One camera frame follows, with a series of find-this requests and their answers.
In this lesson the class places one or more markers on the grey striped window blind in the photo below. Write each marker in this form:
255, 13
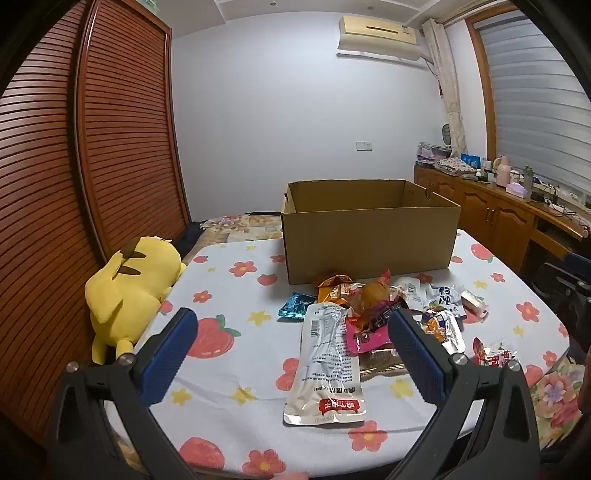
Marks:
531, 115

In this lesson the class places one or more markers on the brown cardboard box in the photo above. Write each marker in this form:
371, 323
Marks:
369, 244

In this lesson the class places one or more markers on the purple plastic bag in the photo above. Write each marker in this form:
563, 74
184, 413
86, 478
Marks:
431, 153

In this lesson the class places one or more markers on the white power strip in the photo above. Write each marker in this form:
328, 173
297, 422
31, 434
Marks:
554, 206

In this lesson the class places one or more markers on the red white snack packet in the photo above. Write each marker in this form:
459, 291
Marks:
496, 355

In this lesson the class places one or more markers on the folded patterned cloth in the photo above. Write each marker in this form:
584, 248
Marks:
455, 166

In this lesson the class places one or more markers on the white wall switch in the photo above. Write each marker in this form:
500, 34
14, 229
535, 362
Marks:
364, 146

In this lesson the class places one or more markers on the silver packet with orange food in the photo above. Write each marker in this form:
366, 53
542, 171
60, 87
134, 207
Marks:
445, 330

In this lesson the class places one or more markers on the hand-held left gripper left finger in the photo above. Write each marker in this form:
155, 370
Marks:
171, 350

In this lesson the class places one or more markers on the long white snack packet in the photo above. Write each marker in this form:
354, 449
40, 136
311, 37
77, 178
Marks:
323, 369

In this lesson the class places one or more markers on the strawberry flower printed blanket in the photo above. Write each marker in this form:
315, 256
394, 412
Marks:
240, 369

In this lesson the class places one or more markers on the green bottle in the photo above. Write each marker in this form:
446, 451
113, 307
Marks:
527, 179

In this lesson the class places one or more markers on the white round device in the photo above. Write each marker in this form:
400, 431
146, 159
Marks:
447, 134

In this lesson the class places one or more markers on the white packet with black print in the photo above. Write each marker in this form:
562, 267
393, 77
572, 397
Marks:
443, 297

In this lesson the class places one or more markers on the cream patterned curtain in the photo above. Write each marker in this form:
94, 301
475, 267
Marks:
450, 92

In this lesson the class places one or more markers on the brown snack packet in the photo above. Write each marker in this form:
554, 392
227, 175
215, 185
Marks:
381, 362

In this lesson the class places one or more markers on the clear packet with brown food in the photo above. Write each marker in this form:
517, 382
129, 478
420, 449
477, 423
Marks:
374, 297

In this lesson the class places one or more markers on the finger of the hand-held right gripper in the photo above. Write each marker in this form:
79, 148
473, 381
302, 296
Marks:
558, 290
579, 262

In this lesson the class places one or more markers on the plain white snack packet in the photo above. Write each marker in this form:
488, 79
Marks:
411, 293

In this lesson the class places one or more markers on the pink black snack packet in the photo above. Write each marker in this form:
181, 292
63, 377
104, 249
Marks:
369, 339

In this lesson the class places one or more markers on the dark blue cloth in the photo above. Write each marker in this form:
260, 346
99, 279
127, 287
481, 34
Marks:
194, 237

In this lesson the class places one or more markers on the blue box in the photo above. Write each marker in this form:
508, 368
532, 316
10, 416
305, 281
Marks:
471, 159

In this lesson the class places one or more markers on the small white stick packet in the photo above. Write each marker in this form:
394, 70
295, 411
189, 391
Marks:
475, 304

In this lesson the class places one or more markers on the teal snack packet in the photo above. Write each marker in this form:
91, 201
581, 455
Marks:
295, 307

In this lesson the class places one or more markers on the orange white snack packet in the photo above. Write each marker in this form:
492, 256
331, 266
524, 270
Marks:
332, 290

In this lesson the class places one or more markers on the yellow plush toy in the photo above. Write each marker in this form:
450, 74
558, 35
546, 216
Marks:
134, 286

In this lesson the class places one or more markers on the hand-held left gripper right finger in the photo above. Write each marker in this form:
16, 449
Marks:
415, 350

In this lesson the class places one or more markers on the pink thermos jug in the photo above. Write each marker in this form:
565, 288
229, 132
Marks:
502, 171

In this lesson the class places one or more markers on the wooden louvered wardrobe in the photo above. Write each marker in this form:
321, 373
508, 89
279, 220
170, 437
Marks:
124, 138

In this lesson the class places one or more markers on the white wall air conditioner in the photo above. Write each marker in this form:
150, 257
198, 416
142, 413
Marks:
378, 39

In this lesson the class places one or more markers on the wooden window frame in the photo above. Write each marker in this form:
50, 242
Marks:
482, 92

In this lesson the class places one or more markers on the wooden sideboard cabinet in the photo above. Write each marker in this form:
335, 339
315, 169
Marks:
485, 207

